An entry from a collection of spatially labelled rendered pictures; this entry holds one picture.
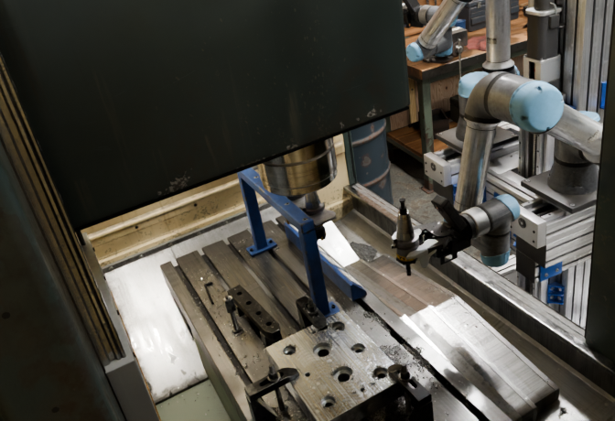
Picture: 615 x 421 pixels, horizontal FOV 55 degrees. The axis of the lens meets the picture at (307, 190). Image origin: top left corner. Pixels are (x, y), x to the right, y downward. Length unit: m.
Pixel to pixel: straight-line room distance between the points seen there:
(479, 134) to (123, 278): 1.37
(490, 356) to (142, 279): 1.24
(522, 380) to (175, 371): 1.08
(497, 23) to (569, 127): 0.77
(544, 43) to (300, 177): 1.14
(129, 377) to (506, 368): 1.15
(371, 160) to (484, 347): 1.93
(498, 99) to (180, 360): 1.31
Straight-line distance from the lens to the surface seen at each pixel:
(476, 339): 1.88
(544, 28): 2.03
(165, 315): 2.17
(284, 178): 1.12
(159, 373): 2.08
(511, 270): 2.97
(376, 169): 3.62
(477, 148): 1.63
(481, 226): 1.54
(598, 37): 2.08
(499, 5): 2.27
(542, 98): 1.48
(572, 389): 1.86
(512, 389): 1.77
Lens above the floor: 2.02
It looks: 28 degrees down
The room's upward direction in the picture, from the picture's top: 10 degrees counter-clockwise
